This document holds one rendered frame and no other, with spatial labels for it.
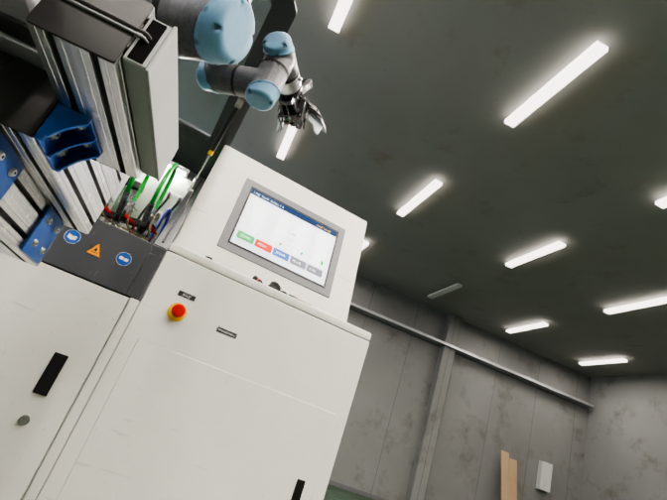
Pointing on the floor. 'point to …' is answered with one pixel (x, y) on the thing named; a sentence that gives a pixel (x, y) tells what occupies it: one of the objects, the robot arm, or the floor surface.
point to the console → (221, 373)
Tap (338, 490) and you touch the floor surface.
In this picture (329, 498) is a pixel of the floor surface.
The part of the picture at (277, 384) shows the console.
